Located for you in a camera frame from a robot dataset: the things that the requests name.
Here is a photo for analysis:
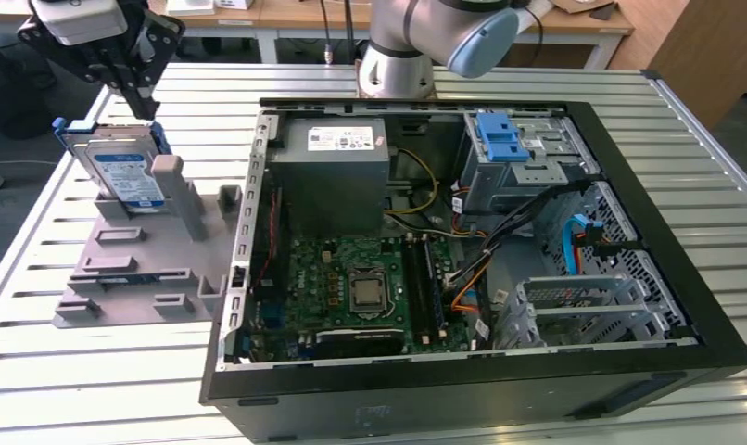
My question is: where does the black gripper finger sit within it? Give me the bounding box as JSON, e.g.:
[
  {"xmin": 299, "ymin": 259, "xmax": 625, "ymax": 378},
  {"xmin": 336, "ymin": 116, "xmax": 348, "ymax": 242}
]
[
  {"xmin": 16, "ymin": 16, "xmax": 149, "ymax": 120},
  {"xmin": 130, "ymin": 13, "xmax": 188, "ymax": 116}
]

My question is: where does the hard disk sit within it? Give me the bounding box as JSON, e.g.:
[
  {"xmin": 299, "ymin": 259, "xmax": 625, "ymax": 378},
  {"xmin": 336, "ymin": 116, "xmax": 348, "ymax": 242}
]
[{"xmin": 50, "ymin": 118, "xmax": 172, "ymax": 215}]

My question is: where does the metal disk bay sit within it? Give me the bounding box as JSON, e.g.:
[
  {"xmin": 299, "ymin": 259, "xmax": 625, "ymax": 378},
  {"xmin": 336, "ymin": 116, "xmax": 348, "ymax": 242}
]
[{"xmin": 512, "ymin": 275, "xmax": 684, "ymax": 349}]

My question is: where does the large white box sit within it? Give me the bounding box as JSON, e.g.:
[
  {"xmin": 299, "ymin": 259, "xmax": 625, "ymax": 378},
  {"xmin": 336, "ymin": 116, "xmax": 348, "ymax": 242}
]
[{"xmin": 165, "ymin": 0, "xmax": 217, "ymax": 19}]

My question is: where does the black waste bin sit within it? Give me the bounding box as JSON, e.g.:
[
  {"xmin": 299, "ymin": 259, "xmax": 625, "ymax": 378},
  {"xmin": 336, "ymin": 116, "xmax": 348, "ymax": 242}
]
[{"xmin": 0, "ymin": 34, "xmax": 58, "ymax": 140}]

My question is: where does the grey power supply unit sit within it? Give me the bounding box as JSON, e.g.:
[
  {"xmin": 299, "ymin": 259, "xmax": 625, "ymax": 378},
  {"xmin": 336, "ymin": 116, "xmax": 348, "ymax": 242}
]
[{"xmin": 267, "ymin": 116, "xmax": 392, "ymax": 237}]

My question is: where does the grey parts rack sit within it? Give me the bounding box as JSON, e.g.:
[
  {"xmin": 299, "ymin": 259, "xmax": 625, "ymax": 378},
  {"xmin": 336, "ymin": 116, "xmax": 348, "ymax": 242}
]
[{"xmin": 49, "ymin": 155, "xmax": 247, "ymax": 329}]

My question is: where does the RAM stick with blue label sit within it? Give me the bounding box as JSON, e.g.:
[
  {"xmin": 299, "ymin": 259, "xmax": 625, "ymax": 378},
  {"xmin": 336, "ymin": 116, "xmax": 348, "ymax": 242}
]
[{"xmin": 97, "ymin": 273, "xmax": 161, "ymax": 284}]

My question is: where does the green motherboard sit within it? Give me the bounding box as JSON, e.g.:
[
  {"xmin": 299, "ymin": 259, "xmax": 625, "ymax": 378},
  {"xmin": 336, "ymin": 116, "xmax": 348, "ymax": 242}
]
[{"xmin": 248, "ymin": 234, "xmax": 473, "ymax": 362}]

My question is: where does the blue plastic drive latch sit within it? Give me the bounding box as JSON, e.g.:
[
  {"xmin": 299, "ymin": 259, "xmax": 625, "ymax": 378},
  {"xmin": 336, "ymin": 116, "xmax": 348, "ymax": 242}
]
[{"xmin": 475, "ymin": 110, "xmax": 533, "ymax": 163}]

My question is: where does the white plastic tube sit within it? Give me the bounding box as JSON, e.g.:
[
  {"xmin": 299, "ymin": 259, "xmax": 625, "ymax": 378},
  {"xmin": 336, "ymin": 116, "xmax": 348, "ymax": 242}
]
[{"xmin": 519, "ymin": 0, "xmax": 559, "ymax": 23}]

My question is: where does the silver CPU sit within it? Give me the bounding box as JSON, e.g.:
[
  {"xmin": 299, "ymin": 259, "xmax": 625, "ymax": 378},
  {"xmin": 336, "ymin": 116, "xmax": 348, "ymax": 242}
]
[{"xmin": 348, "ymin": 276, "xmax": 388, "ymax": 312}]

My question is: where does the metal optical drive cage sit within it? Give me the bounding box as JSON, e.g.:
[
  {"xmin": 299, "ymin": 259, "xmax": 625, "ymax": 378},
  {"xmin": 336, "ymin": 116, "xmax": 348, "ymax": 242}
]
[{"xmin": 459, "ymin": 110, "xmax": 601, "ymax": 217}]

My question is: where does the installed RAM stick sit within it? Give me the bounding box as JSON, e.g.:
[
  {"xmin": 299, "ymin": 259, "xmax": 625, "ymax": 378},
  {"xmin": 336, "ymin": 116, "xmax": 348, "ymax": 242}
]
[{"xmin": 420, "ymin": 240, "xmax": 447, "ymax": 335}]

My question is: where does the black graphics card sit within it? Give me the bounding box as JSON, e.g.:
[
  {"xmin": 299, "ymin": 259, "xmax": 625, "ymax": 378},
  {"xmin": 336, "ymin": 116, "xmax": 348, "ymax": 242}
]
[{"xmin": 311, "ymin": 326, "xmax": 405, "ymax": 359}]

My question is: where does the black PC case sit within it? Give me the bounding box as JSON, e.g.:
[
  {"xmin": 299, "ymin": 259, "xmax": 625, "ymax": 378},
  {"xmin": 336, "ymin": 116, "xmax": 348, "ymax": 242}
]
[{"xmin": 197, "ymin": 96, "xmax": 747, "ymax": 442}]

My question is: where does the wooden cabinet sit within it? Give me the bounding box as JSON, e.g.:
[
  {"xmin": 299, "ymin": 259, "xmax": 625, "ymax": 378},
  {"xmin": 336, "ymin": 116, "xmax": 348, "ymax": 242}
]
[{"xmin": 607, "ymin": 0, "xmax": 747, "ymax": 131}]

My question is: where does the wooden desk white frame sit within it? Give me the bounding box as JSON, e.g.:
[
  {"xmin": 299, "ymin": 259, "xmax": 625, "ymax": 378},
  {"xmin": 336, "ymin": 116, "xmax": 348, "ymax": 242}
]
[
  {"xmin": 0, "ymin": 0, "xmax": 280, "ymax": 64},
  {"xmin": 259, "ymin": 0, "xmax": 635, "ymax": 70}
]

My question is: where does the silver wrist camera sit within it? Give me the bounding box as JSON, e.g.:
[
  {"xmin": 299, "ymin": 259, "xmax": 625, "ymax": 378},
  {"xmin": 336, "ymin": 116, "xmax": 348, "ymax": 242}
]
[{"xmin": 29, "ymin": 0, "xmax": 128, "ymax": 46}]

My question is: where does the thin black hanging cable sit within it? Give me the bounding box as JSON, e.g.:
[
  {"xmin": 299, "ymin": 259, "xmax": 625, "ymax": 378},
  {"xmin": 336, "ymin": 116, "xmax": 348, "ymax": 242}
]
[{"xmin": 320, "ymin": 0, "xmax": 357, "ymax": 66}]

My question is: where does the yellow wire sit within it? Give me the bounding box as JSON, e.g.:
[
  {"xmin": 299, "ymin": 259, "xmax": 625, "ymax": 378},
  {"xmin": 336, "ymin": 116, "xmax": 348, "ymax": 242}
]
[{"xmin": 384, "ymin": 147, "xmax": 440, "ymax": 217}]

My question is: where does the black wire bundle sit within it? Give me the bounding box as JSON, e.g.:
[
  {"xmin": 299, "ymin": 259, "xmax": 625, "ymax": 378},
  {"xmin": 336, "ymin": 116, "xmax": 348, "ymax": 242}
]
[{"xmin": 444, "ymin": 183, "xmax": 603, "ymax": 288}]

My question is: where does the orange wire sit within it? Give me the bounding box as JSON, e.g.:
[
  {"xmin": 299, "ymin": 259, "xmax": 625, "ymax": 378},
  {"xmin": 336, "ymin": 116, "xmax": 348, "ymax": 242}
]
[{"xmin": 449, "ymin": 273, "xmax": 492, "ymax": 316}]

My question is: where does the blue data wire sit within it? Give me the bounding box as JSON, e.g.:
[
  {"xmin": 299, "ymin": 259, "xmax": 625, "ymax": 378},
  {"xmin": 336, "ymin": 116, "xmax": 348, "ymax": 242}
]
[{"xmin": 557, "ymin": 213, "xmax": 603, "ymax": 278}]

